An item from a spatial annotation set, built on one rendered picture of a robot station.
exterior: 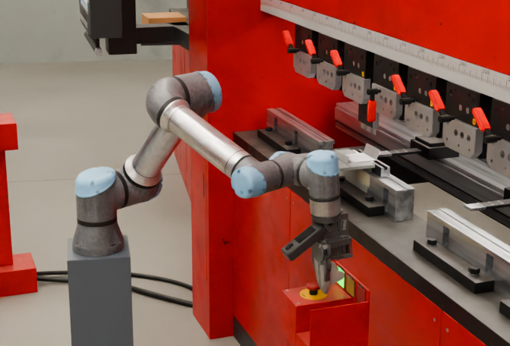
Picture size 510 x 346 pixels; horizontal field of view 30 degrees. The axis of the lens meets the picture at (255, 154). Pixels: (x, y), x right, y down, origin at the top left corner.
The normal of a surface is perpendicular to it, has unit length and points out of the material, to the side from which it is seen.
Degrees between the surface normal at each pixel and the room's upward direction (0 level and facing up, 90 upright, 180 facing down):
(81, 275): 90
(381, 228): 0
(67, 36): 90
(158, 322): 0
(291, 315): 90
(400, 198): 90
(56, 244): 0
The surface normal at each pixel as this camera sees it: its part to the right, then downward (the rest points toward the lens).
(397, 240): 0.00, -0.96
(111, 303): 0.18, 0.28
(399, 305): -0.94, 0.09
